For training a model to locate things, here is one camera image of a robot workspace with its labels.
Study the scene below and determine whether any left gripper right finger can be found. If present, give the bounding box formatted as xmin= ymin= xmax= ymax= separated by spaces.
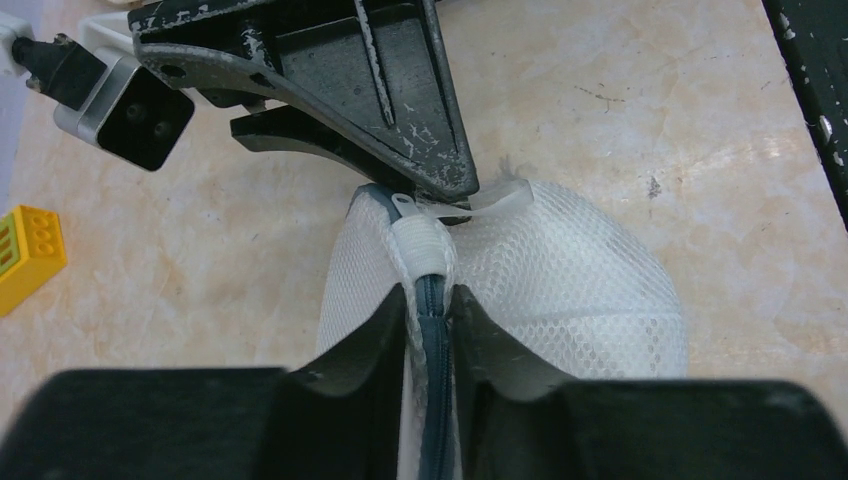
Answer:
xmin=451 ymin=285 xmax=847 ymax=479

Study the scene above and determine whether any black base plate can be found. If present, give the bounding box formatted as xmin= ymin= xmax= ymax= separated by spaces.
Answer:
xmin=762 ymin=0 xmax=847 ymax=220

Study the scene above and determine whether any yellow toy brick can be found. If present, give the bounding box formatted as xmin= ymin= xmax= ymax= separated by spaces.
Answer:
xmin=1 ymin=205 xmax=67 ymax=317

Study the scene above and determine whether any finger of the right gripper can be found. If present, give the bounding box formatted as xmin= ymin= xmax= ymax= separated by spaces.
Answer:
xmin=230 ymin=106 xmax=411 ymax=193
xmin=129 ymin=1 xmax=479 ymax=201

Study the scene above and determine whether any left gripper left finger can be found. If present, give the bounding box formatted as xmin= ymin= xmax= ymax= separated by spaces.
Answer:
xmin=1 ymin=287 xmax=406 ymax=479

